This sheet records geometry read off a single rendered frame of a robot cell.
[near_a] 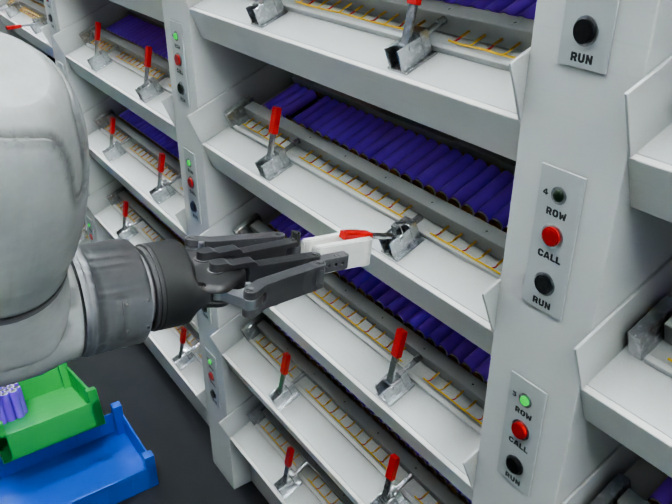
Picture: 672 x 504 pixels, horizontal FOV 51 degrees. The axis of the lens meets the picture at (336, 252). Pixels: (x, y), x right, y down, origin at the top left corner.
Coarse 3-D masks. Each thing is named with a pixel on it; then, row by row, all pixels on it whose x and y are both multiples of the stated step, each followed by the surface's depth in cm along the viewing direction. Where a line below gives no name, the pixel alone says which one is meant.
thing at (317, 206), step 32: (224, 96) 106; (256, 96) 109; (224, 128) 108; (256, 128) 105; (224, 160) 102; (256, 160) 99; (320, 160) 94; (256, 192) 99; (288, 192) 90; (320, 192) 88; (320, 224) 85; (352, 224) 82; (384, 224) 80; (384, 256) 76; (416, 256) 74; (448, 256) 73; (480, 256) 71; (416, 288) 72; (448, 288) 69; (480, 288) 68; (448, 320) 71; (480, 320) 65
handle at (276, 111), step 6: (276, 108) 91; (276, 114) 91; (270, 120) 92; (276, 120) 92; (270, 126) 92; (276, 126) 92; (270, 132) 92; (276, 132) 92; (270, 138) 93; (270, 144) 93; (270, 150) 93; (270, 156) 93
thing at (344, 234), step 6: (396, 228) 74; (342, 234) 70; (348, 234) 70; (354, 234) 70; (360, 234) 71; (366, 234) 71; (372, 234) 72; (378, 234) 73; (384, 234) 74; (390, 234) 74; (396, 234) 74
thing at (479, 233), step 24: (264, 120) 102; (288, 120) 99; (312, 144) 92; (360, 168) 85; (360, 192) 84; (384, 192) 83; (408, 192) 79; (432, 216) 76; (456, 216) 73; (480, 240) 70; (504, 240) 68
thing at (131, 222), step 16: (96, 192) 174; (112, 192) 177; (128, 192) 179; (96, 208) 176; (112, 208) 176; (128, 208) 174; (144, 208) 169; (112, 224) 171; (128, 224) 163; (144, 224) 166; (160, 224) 159; (144, 240) 161; (160, 240) 157; (176, 240) 153; (192, 320) 132
